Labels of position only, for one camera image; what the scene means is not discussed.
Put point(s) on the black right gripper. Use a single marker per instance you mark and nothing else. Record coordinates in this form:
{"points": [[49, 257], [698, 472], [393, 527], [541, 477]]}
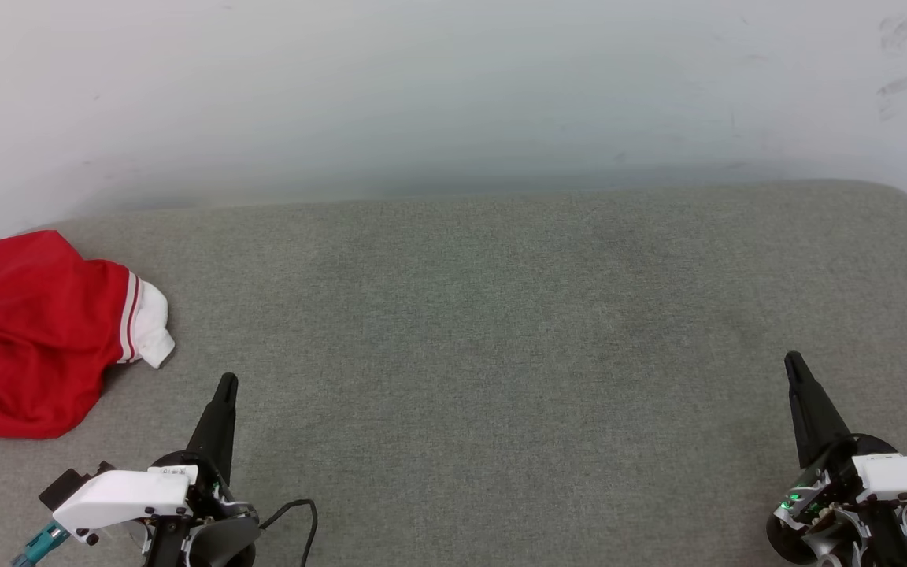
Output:
{"points": [[839, 520]]}

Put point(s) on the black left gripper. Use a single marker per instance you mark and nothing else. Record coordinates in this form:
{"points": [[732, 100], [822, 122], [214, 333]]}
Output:
{"points": [[217, 528]]}

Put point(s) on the red basketball jersey white sleeves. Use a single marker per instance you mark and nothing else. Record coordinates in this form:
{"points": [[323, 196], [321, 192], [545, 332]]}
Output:
{"points": [[36, 331]]}

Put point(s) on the grey fabric sofa seat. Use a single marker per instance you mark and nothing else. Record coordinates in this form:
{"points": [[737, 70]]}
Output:
{"points": [[501, 354]]}

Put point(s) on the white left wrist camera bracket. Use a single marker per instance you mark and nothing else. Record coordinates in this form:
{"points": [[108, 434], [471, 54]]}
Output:
{"points": [[119, 496]]}

